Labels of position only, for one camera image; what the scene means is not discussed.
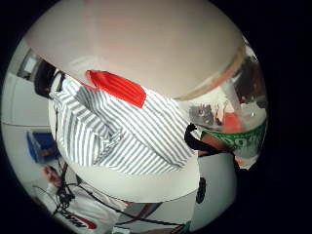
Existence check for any red ribbed cloth patch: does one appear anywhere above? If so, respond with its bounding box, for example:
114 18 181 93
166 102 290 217
85 69 147 109

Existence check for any blue box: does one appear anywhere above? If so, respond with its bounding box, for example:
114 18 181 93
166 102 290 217
25 130 60 164

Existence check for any clear bottle with green label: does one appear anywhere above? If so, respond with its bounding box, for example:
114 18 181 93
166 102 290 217
177 43 269 171

